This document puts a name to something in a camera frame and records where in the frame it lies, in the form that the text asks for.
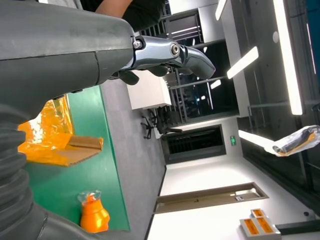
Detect orange bottle with label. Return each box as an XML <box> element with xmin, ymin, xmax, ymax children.
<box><xmin>77</xmin><ymin>190</ymin><xmax>111</xmax><ymax>234</ymax></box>

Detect yellow film covered cardboard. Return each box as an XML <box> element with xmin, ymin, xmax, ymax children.
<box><xmin>17</xmin><ymin>94</ymin><xmax>104</xmax><ymax>168</ymax></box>

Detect seated person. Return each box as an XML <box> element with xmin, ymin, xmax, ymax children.
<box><xmin>37</xmin><ymin>0</ymin><xmax>166</xmax><ymax>33</ymax></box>

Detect white cabinet block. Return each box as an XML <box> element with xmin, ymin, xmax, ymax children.
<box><xmin>126</xmin><ymin>69</ymin><xmax>172</xmax><ymax>111</ymax></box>

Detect green table mat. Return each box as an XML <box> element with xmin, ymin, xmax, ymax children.
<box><xmin>25</xmin><ymin>85</ymin><xmax>131</xmax><ymax>232</ymax></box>

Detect black office chair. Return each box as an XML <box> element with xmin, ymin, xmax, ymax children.
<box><xmin>140</xmin><ymin>107</ymin><xmax>183</xmax><ymax>140</ymax></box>

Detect dark glass doorway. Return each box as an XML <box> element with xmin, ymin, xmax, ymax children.
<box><xmin>160</xmin><ymin>124</ymin><xmax>227</xmax><ymax>166</ymax></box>

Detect brown framed door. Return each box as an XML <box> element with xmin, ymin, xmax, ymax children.
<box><xmin>152</xmin><ymin>181</ymin><xmax>269</xmax><ymax>215</ymax></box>

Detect small white box orange label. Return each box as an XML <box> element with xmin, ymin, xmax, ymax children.
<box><xmin>251</xmin><ymin>208</ymin><xmax>266</xmax><ymax>220</ymax></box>

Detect large white box orange labels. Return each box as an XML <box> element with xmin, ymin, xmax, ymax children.
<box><xmin>239</xmin><ymin>216</ymin><xmax>282</xmax><ymax>240</ymax></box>

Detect plastic wrapped dark object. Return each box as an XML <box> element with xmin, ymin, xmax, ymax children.
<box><xmin>272</xmin><ymin>124</ymin><xmax>320</xmax><ymax>158</ymax></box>

